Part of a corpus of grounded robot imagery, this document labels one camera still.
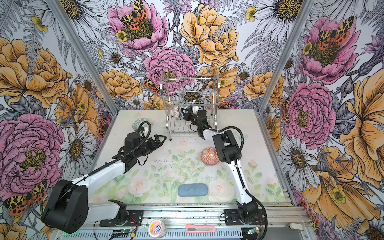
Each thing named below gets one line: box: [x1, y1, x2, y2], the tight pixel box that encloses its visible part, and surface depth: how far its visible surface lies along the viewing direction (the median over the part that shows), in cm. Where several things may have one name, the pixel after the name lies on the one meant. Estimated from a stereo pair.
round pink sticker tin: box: [148, 219, 167, 239], surface depth 64 cm
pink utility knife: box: [185, 224, 217, 233], surface depth 73 cm
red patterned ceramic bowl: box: [200, 147, 220, 166], surface depth 96 cm
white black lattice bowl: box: [173, 106, 180, 119], surface depth 107 cm
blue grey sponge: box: [178, 183, 209, 197], surface depth 82 cm
